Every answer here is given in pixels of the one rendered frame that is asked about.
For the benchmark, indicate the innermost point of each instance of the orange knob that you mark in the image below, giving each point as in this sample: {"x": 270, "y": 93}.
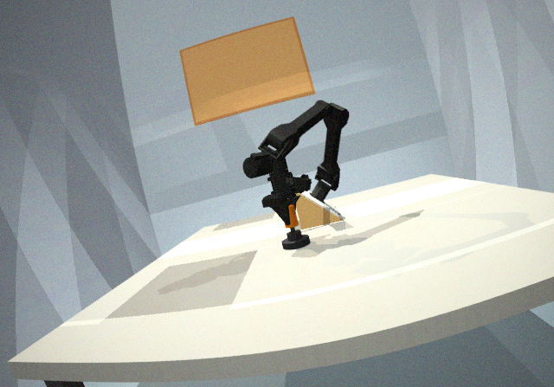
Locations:
{"x": 293, "y": 217}

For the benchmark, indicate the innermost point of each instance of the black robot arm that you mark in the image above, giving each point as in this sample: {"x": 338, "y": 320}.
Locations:
{"x": 286, "y": 136}

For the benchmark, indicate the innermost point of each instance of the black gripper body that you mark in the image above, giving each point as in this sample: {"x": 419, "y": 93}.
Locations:
{"x": 279, "y": 195}

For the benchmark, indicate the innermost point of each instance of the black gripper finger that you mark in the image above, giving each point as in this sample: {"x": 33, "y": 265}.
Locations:
{"x": 294, "y": 201}
{"x": 283, "y": 212}

